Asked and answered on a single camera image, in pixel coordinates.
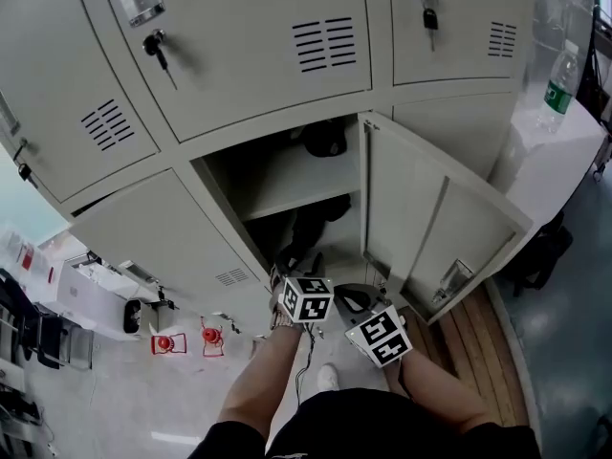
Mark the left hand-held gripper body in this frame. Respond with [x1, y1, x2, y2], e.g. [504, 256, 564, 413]
[269, 251, 336, 325]

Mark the clear plastic water bottle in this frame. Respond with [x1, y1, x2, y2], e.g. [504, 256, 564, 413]
[535, 39, 581, 135]

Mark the translucent jug red label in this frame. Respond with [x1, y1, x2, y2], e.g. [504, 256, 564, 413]
[0, 226, 59, 287]

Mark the grey metal locker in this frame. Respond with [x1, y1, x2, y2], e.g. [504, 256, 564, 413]
[0, 0, 536, 328]

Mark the white trash bin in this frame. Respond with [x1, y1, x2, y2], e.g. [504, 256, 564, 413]
[123, 297, 160, 337]

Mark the black backpack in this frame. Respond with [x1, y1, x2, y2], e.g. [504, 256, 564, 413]
[513, 209, 575, 296]

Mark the white counter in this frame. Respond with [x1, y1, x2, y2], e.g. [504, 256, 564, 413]
[487, 95, 611, 231]

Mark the black round object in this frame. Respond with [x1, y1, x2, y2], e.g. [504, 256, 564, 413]
[297, 119, 349, 159]

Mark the person's black shirt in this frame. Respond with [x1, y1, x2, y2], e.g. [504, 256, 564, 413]
[187, 386, 544, 459]

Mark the silver wristwatch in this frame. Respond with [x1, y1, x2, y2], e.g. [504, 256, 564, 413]
[269, 302, 298, 332]

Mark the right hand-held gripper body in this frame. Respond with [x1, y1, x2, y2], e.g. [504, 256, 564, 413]
[333, 282, 414, 369]

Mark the person's white left shoe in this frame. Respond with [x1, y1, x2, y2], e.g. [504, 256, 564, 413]
[316, 362, 340, 394]

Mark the black office chair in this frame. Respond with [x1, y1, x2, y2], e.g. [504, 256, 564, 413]
[0, 267, 95, 373]

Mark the white desk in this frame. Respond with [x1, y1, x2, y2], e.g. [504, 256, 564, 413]
[36, 234, 160, 342]

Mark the person's left forearm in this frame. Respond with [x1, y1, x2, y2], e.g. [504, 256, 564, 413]
[217, 321, 305, 433]

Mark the wooden floor platform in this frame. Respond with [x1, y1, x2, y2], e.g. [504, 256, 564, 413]
[400, 278, 533, 430]

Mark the person's right forearm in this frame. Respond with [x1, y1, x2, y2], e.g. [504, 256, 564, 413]
[384, 346, 490, 438]

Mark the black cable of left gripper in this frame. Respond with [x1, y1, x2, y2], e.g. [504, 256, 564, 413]
[293, 322, 320, 406]

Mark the black umbrella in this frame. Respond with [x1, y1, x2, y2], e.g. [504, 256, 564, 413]
[273, 192, 354, 277]

